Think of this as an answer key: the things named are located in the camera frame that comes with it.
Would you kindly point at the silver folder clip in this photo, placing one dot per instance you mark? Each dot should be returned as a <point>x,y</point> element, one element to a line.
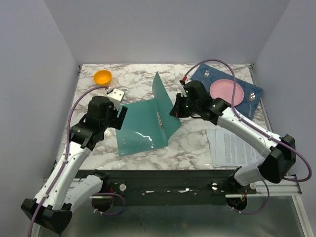
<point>159,120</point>

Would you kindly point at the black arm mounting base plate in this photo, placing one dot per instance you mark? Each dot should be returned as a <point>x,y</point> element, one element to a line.
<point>172,187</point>

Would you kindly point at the pink plate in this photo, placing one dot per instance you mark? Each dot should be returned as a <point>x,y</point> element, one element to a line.
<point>223,88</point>

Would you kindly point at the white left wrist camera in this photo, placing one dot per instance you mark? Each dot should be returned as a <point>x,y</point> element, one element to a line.
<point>116,96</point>

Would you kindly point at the teal plastic folder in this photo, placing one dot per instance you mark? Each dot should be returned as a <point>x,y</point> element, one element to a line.
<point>141,131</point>

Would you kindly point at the silver fork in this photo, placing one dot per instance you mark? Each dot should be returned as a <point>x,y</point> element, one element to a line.
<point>206,74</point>

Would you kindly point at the printed white paper sheets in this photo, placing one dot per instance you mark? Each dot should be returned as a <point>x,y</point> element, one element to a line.
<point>228,150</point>

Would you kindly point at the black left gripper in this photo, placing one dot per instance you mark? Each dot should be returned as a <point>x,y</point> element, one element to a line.
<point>117,121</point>

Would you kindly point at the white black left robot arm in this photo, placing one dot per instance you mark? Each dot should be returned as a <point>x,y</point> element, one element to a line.
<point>53,206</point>

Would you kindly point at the silver spoon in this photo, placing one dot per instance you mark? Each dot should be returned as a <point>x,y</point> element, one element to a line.
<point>251,98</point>

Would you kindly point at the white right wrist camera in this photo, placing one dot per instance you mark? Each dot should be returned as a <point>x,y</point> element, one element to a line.
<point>183,93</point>

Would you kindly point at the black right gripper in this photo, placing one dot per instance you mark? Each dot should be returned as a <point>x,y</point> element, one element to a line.
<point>177,111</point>

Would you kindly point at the blue fabric placemat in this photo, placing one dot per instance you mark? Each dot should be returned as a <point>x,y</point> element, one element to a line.
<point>215,74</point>

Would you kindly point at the orange plastic bowl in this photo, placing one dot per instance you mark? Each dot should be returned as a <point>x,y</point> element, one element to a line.
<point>103,77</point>

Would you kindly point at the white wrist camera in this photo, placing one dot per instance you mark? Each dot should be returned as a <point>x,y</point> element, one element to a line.
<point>116,96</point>
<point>183,93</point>

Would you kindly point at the aluminium extrusion rail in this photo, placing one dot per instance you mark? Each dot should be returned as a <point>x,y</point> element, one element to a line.
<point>283,189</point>

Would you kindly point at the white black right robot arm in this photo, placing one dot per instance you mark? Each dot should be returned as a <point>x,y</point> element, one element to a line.
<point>277,151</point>

